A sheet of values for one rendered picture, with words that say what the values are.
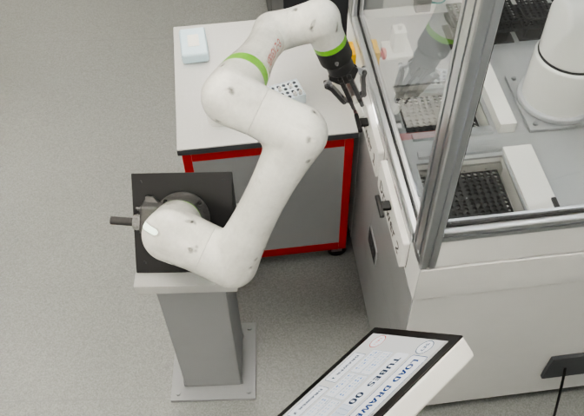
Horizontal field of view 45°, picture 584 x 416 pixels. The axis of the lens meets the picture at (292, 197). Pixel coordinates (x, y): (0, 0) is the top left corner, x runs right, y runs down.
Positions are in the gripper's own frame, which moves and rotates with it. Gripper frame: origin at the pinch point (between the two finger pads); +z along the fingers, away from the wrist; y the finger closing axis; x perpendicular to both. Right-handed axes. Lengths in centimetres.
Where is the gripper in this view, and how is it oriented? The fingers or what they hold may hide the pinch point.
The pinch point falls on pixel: (358, 106)
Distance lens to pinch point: 210.8
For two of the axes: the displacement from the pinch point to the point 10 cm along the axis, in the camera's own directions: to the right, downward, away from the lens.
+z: 3.6, 5.5, 7.6
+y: -9.3, 3.1, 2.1
